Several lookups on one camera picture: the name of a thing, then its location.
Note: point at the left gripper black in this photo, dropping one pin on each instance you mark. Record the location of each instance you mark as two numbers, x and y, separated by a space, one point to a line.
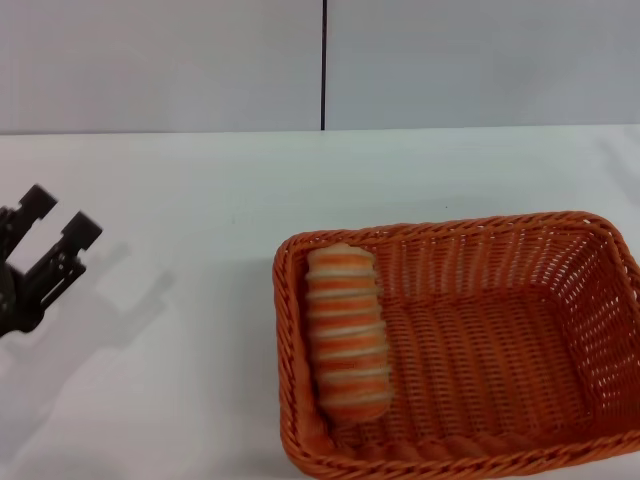
17 305

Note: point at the orange white striped bread roll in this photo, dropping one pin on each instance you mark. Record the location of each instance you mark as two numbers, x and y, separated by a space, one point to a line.
347 330

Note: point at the orange woven rectangular basket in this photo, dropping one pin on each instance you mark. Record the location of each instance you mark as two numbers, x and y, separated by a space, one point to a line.
490 360

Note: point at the black vertical wall strip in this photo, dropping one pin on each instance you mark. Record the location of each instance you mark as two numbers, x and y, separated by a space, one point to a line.
323 65

